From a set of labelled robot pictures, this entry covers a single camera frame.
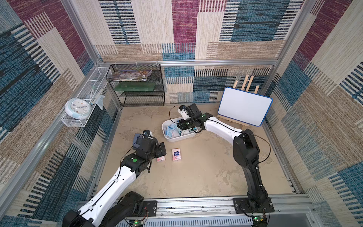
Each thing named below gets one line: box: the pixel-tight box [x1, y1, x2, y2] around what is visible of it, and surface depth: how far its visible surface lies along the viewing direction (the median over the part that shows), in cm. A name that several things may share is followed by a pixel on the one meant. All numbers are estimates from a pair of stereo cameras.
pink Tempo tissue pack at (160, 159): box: [156, 155, 166, 163], surface depth 91 cm
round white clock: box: [64, 97, 93, 120], surface depth 68 cm
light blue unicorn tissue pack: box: [164, 123, 176, 138], surface depth 98 cm
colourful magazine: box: [105, 69, 153, 82], surface depth 83 cm
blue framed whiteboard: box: [217, 87, 274, 127], surface depth 93 cm
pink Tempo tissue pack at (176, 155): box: [171, 147, 182, 162], surface depth 91 cm
